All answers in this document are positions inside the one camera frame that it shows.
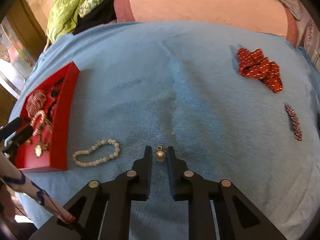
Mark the gold letter J pendant necklace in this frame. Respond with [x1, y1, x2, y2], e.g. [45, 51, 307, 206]
[24, 139, 51, 158]

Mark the pearl pendant earring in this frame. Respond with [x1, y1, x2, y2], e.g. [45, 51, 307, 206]
[155, 146, 166, 163]

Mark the red jewelry tray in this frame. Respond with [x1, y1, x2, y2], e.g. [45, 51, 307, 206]
[13, 62, 80, 173]

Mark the red white checkered scrunchie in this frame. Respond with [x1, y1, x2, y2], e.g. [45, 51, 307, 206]
[26, 90, 47, 118]

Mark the brown door with stained glass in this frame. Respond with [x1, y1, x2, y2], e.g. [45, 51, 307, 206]
[1, 0, 47, 125]

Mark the purple rhinestone hair clip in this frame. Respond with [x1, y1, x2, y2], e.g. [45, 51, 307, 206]
[284, 103, 303, 141]

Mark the black garment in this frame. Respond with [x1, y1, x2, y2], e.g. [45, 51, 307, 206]
[73, 0, 117, 35]

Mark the green quilted blanket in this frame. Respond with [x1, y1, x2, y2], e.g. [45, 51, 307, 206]
[46, 0, 104, 43]

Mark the pink bed sheet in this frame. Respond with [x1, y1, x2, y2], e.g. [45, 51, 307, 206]
[114, 0, 298, 45]

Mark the striped pillow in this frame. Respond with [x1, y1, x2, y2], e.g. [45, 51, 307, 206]
[297, 11, 319, 72]

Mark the pink pearl bracelet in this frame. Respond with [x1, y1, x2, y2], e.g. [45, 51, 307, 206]
[30, 109, 47, 137]

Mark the white blue patterned strap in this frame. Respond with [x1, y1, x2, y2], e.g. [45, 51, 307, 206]
[0, 152, 77, 224]

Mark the white bead bracelet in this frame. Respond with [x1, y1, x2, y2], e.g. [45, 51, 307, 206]
[71, 139, 121, 168]

